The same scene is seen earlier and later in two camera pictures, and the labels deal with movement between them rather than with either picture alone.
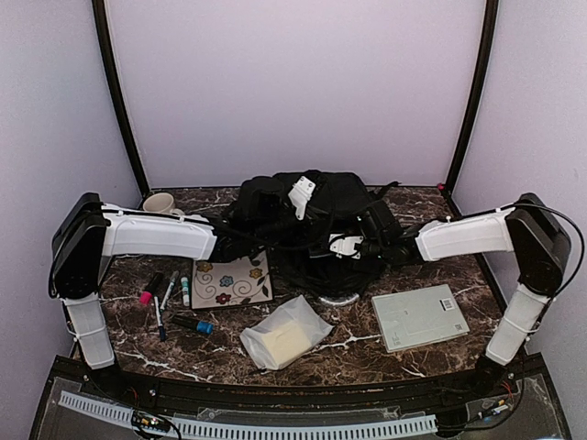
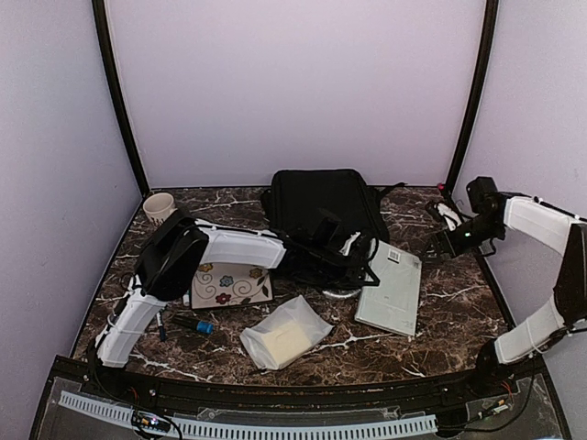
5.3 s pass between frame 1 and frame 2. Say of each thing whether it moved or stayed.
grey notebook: moved
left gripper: moved
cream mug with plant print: stayed
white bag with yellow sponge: stayed
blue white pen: stayed
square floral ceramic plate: stayed
